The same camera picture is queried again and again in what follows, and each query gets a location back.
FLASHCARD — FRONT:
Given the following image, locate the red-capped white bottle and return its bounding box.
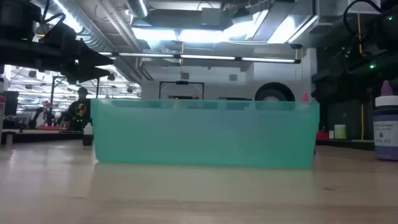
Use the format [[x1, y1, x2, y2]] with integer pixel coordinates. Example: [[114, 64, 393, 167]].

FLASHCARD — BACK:
[[0, 95, 6, 138]]

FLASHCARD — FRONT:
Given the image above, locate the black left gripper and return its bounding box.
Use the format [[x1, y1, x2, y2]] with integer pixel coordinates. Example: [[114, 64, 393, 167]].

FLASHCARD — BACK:
[[30, 39, 114, 85]]

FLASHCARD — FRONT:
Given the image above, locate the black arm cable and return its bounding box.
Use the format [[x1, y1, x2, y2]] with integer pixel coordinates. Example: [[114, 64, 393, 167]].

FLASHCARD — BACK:
[[343, 0, 383, 35], [41, 0, 67, 32]]

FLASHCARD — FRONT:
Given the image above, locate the violet food coloring bottle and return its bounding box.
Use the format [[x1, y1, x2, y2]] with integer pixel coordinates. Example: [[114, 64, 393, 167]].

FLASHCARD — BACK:
[[372, 80, 398, 162]]

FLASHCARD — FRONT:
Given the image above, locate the black round arch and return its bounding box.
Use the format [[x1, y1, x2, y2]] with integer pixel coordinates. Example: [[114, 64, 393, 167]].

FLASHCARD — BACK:
[[254, 82, 296, 102]]

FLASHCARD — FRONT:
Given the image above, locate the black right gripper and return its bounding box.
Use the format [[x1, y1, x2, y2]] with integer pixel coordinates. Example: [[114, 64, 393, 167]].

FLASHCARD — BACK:
[[312, 46, 379, 103]]

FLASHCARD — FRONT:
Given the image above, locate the yellow hanging cable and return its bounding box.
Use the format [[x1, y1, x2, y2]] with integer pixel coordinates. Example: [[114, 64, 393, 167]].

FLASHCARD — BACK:
[[356, 12, 365, 141]]

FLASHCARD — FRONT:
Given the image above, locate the black monitor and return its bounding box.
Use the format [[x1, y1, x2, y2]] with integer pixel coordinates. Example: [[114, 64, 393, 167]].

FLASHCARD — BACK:
[[2, 90, 19, 116]]

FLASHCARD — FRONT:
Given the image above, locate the black background table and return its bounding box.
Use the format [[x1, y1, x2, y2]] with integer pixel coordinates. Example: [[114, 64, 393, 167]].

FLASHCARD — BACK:
[[0, 128, 84, 144]]

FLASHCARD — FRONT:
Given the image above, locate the pink flat object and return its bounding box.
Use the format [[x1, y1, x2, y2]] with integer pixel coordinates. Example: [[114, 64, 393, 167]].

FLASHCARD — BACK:
[[36, 124, 62, 131]]

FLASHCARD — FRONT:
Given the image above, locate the pale green cup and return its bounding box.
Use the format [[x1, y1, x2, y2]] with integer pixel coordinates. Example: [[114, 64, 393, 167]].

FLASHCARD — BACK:
[[334, 124, 347, 140]]

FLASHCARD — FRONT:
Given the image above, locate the tall black gantry frame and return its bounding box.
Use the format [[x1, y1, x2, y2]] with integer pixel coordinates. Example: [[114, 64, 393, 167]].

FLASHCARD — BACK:
[[49, 75, 100, 125]]

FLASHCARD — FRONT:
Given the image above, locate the low black rectangular frame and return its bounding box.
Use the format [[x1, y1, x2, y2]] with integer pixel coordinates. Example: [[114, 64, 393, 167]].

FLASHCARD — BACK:
[[159, 80, 205, 100]]

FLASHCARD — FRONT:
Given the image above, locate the dark background bench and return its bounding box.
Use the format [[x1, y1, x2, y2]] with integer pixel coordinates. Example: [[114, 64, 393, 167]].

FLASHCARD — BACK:
[[315, 139, 376, 152]]

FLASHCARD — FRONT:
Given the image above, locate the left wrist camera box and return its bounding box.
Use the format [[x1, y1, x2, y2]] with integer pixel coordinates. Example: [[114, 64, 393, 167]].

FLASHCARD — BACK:
[[42, 21, 78, 43]]

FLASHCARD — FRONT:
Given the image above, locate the teal translucent plastic bin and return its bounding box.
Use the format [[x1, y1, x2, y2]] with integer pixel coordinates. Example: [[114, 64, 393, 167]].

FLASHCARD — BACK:
[[90, 98, 320, 170]]

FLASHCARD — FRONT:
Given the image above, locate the grey ceiling duct box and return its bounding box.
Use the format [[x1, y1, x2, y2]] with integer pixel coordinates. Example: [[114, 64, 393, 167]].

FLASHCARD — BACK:
[[201, 7, 223, 27]]

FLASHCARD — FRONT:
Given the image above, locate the person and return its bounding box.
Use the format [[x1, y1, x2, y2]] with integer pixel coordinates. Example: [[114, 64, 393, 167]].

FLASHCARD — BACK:
[[67, 86, 93, 131]]

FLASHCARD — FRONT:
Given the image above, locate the long LED light bar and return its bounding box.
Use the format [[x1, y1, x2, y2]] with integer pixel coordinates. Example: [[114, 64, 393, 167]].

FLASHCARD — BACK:
[[98, 51, 302, 65]]

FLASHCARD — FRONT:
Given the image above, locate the silver round air duct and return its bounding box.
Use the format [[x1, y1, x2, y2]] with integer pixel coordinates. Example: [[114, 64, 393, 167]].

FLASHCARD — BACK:
[[126, 0, 149, 19]]

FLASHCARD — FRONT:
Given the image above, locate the yellow cable reel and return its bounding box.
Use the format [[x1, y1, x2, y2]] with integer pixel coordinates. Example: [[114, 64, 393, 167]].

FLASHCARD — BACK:
[[34, 24, 47, 39]]

